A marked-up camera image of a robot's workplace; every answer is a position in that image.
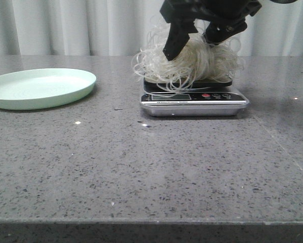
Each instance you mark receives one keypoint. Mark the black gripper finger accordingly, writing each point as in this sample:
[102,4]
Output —
[217,33]
[178,37]

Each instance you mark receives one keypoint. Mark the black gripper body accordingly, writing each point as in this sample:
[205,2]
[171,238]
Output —
[216,11]

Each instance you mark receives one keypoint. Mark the white vermicelli noodle bundle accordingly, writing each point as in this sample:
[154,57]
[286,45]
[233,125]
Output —
[198,60]

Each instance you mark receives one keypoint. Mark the black silver kitchen scale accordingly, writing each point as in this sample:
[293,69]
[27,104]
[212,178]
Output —
[205,98]

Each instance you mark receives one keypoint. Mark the light green round plate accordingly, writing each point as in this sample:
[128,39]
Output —
[44,88]

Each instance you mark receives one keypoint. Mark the white pleated curtain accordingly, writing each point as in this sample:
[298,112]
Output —
[120,28]

